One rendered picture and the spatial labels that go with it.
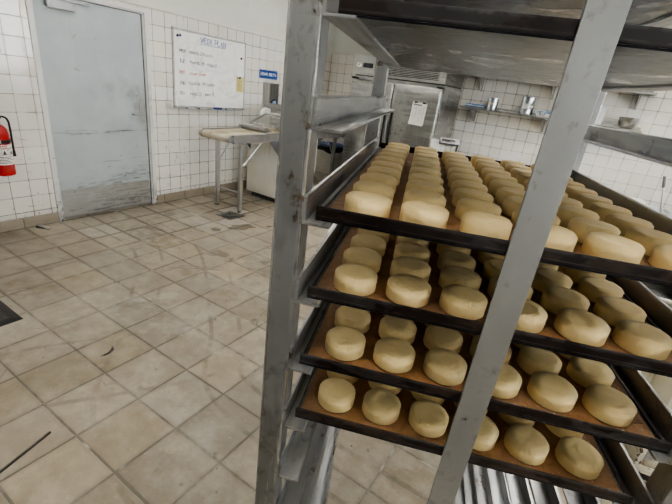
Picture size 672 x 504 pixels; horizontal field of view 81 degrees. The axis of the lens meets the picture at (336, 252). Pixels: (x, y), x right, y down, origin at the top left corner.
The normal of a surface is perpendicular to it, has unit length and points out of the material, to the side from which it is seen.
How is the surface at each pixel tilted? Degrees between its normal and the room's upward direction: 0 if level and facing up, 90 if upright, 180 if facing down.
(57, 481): 0
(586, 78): 90
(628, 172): 90
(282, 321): 90
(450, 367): 0
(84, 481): 0
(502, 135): 90
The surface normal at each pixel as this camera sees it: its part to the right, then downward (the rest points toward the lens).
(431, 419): 0.12, -0.91
